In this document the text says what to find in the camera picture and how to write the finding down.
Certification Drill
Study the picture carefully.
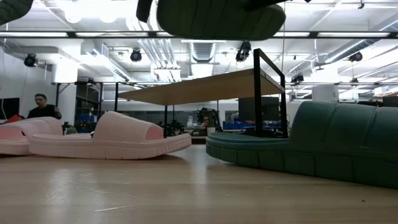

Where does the green foam slide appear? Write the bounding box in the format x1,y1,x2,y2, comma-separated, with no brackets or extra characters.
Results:
205,101,398,190
156,0,287,42

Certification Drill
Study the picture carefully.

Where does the green potted plant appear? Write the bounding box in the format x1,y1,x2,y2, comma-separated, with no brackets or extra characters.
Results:
0,0,34,26

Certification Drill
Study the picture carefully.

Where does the pink foam slide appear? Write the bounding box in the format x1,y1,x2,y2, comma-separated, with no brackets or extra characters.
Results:
0,116,63,156
28,111,193,161

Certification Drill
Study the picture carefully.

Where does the black monitor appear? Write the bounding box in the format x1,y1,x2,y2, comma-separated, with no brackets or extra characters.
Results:
238,96,280,123
0,97,21,121
382,96,398,108

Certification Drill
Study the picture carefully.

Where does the wooden shelf with black frame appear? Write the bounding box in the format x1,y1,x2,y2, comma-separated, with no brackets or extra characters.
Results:
118,49,289,139

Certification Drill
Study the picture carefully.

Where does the black background station frame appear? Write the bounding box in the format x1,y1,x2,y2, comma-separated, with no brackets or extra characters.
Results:
51,81,104,127

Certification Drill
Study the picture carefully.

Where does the red object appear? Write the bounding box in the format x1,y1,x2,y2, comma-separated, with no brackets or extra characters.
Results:
0,114,24,124

